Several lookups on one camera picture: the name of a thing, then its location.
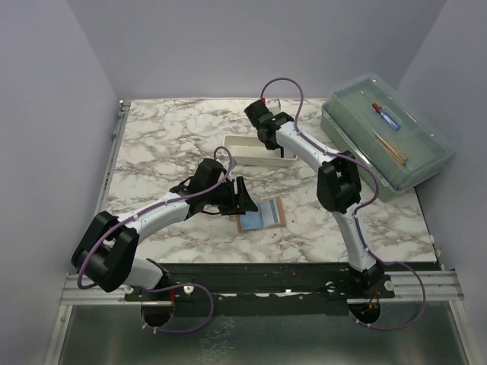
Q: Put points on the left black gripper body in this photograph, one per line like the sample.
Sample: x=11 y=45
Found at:
x=224 y=197

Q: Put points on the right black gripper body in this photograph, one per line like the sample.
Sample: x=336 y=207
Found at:
x=270 y=146

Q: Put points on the tan leather card holder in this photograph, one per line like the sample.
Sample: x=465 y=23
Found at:
x=270 y=214

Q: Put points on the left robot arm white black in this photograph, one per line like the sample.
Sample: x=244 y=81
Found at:
x=106 y=255

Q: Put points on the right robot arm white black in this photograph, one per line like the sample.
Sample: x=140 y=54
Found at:
x=338 y=186

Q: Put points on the white rectangular tray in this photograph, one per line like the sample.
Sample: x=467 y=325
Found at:
x=248 y=150

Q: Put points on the red blue screwdriver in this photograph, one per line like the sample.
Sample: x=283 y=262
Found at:
x=386 y=117

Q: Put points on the orange pencil tool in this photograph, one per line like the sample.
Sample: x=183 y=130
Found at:
x=394 y=153

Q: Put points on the clear green plastic toolbox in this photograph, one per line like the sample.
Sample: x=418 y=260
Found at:
x=350 y=122

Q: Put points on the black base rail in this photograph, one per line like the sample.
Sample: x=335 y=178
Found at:
x=195 y=290

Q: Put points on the aluminium frame rail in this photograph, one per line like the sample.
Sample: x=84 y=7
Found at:
x=64 y=312

